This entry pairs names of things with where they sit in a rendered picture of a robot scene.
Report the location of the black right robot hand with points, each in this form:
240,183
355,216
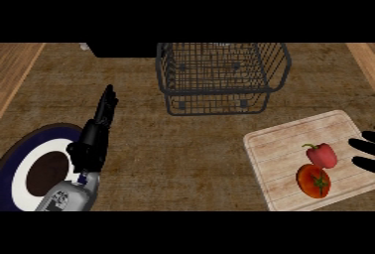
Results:
365,153

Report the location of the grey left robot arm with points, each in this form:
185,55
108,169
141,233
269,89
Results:
68,195

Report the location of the red bell pepper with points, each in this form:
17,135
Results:
322,155

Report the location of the pale wooden cutting board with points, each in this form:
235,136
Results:
303,158

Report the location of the red tomato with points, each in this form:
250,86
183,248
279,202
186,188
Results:
313,182

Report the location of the black box appliance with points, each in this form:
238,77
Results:
121,49

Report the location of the small pale object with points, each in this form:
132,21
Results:
85,46

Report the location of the blue and white round plate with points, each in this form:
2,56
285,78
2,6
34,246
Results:
30,165

